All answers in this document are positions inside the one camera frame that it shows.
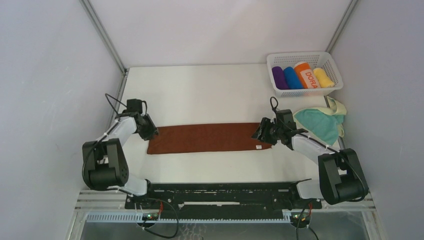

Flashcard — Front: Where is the right controller board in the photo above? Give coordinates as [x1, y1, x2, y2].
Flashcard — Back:
[290, 214, 310, 223]

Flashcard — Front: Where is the orange rolled towel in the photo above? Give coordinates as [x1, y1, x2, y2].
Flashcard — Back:
[294, 61, 321, 89]

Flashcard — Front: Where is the brown towel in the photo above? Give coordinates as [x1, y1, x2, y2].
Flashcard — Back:
[146, 122, 272, 155]

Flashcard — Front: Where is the controller board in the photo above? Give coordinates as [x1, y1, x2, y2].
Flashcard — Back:
[142, 213, 160, 222]
[290, 214, 310, 223]

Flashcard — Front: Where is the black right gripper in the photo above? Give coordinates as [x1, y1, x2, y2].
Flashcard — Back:
[251, 117, 284, 146]

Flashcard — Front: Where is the left controller board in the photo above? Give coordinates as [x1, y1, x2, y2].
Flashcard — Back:
[142, 213, 160, 222]

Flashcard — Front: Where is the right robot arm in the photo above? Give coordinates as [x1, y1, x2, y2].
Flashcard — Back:
[252, 109, 369, 208]

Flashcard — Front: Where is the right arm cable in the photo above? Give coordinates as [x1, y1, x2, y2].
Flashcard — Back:
[269, 96, 370, 240]

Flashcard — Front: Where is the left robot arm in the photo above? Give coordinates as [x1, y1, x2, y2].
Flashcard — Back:
[82, 98, 159, 209]

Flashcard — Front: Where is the yellow rolled towel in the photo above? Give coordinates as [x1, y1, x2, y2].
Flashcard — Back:
[313, 67, 335, 88]

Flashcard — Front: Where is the purple rolled towel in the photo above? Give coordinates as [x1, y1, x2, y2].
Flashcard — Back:
[271, 66, 290, 90]

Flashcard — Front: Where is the blue rolled towel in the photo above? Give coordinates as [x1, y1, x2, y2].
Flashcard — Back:
[283, 66, 304, 90]

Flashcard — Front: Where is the pale yellow towel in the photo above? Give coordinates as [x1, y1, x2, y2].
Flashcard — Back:
[290, 96, 348, 148]

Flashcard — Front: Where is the white slotted cable duct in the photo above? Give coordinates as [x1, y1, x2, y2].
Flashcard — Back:
[85, 211, 297, 224]

